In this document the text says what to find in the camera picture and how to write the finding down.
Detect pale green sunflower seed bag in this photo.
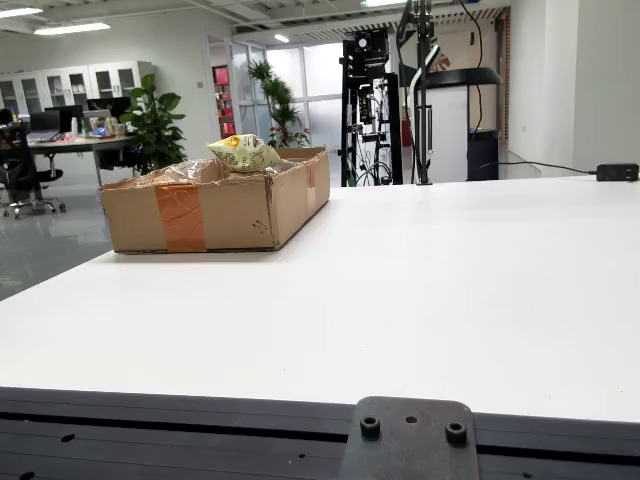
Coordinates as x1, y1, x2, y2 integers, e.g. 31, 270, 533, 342
205, 133, 282, 174

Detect black jointed stand arm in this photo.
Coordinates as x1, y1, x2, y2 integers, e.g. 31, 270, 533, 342
395, 0, 441, 186

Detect open brown cardboard box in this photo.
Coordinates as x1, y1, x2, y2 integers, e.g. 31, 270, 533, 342
99, 145, 332, 255

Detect black equipment rack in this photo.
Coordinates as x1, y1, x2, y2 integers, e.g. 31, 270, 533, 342
337, 27, 404, 188

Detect tall slim potted plant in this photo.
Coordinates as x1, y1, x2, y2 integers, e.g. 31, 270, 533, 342
247, 59, 312, 150

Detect clear crinkled plastic bag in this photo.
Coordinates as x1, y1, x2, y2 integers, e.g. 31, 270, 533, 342
142, 157, 311, 185

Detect white kiosk with black top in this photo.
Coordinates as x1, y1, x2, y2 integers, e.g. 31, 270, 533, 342
424, 67, 503, 182

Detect red display shelf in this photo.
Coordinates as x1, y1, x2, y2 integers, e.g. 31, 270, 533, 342
212, 64, 237, 154

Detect broad-leaf green potted plant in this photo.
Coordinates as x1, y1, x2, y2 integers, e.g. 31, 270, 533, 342
118, 73, 187, 175

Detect dark metal mounting plate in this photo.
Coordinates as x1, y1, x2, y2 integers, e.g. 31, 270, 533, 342
337, 395, 481, 480

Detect wide black computer monitor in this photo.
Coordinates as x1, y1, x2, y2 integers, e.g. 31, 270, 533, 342
87, 96, 132, 121

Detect grey office desk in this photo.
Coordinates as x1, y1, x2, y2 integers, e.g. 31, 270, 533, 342
27, 134, 134, 189

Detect small black computer monitor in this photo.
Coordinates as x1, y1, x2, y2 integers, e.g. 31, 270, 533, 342
28, 109, 61, 134

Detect black power adapter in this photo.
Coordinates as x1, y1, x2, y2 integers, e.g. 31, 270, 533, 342
595, 163, 640, 183

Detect black office chair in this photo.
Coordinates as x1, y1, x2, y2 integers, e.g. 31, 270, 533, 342
0, 122, 67, 220

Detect long ceiling light panel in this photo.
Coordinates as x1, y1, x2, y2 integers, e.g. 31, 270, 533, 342
0, 6, 44, 20
33, 22, 111, 36

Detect thin black adapter cable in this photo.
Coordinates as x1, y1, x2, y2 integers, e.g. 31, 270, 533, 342
478, 160, 599, 175

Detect hanging black cable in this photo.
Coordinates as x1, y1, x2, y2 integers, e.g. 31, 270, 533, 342
458, 0, 485, 134

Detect black aluminium frame rail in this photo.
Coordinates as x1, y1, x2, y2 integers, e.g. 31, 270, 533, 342
0, 386, 640, 480

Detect white glass-door wall cabinets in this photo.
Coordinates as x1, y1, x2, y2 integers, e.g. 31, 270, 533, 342
0, 60, 154, 116

